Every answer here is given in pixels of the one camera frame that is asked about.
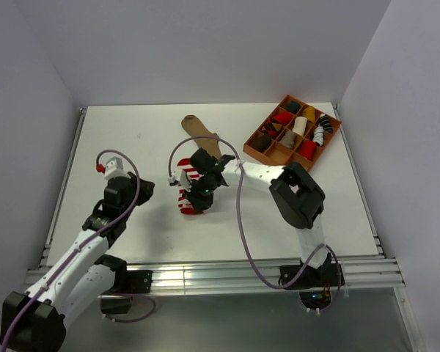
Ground yellow rolled sock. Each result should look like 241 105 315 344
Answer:
302 106 316 123

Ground aluminium front rail frame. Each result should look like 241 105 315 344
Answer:
23 256 406 298

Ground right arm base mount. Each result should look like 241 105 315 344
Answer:
287 263 345 312

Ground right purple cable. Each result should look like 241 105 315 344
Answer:
167 136 342 317

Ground red rolled sock upper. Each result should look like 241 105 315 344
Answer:
273 111 293 126

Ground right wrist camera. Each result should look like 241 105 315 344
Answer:
168 169 192 191

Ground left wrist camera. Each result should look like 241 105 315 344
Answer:
103 156 128 180

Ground black white striped sock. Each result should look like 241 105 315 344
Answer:
318 114 334 134

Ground cream rolled sock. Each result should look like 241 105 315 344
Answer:
292 116 308 136

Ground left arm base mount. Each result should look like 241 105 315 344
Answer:
100 270 156 321

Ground argyle patterned rolled sock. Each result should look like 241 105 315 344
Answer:
261 121 282 139

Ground white grey striped sock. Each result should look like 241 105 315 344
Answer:
312 125 324 147

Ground dark teal rolled sock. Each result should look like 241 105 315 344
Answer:
285 100 301 114

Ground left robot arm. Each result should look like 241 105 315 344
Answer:
0 172 155 351

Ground red rolled sock lower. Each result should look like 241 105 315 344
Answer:
299 140 318 161

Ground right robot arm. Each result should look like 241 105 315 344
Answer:
180 148 337 290

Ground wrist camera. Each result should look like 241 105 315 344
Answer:
168 169 192 191
103 156 128 180

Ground red rolled sock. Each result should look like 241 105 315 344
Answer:
273 111 293 126
299 140 318 161

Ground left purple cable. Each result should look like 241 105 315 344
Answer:
0 148 157 351

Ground left aluminium side rail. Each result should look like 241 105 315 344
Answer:
38 107 87 268

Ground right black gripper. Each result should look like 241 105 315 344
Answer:
183 176 216 215

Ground purple cable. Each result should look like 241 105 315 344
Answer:
167 136 342 317
0 148 157 351

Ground grey brown rolled sock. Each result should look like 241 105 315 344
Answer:
279 130 297 149

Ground right aluminium side rail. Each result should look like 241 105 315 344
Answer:
331 103 384 257

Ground aluminium side rail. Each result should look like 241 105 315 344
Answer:
331 103 384 257
38 107 87 268

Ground dark brown rolled sock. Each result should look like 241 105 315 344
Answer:
249 133 272 153

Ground red white striped sock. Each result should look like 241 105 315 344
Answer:
177 158 204 216

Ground orange divided sock tray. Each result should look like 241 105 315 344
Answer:
243 95 341 171

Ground tan brown sock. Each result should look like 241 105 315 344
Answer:
181 115 221 159

